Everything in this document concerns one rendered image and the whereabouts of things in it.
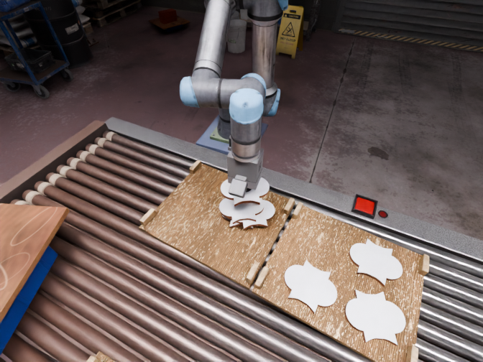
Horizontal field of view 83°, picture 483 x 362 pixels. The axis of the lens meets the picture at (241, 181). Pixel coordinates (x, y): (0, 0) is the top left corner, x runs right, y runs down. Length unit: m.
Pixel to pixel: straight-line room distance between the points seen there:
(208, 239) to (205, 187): 0.22
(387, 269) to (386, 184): 1.70
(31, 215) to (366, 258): 0.99
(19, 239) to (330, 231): 0.90
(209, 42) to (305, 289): 0.71
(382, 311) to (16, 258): 0.96
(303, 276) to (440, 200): 1.97
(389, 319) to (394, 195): 1.74
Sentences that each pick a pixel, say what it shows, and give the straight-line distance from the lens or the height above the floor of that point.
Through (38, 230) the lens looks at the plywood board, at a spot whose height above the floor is 1.04.
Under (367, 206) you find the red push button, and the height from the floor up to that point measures 0.93.
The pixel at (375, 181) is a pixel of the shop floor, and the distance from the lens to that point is 2.55.
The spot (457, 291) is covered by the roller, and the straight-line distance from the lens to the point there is 1.03.
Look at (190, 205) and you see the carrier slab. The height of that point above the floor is 0.94.
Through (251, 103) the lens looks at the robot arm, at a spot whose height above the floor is 1.38.
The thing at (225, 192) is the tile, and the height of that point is 1.07.
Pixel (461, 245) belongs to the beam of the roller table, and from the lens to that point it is 1.14.
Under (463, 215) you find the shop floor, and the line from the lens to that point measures 2.67.
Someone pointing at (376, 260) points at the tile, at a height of 0.95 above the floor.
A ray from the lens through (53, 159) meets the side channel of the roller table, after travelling 1.32.
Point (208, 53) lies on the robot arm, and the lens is 0.79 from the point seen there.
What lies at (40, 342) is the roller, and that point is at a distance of 0.94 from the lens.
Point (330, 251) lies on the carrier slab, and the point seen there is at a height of 0.94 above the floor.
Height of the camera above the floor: 1.70
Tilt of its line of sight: 48 degrees down
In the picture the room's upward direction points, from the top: straight up
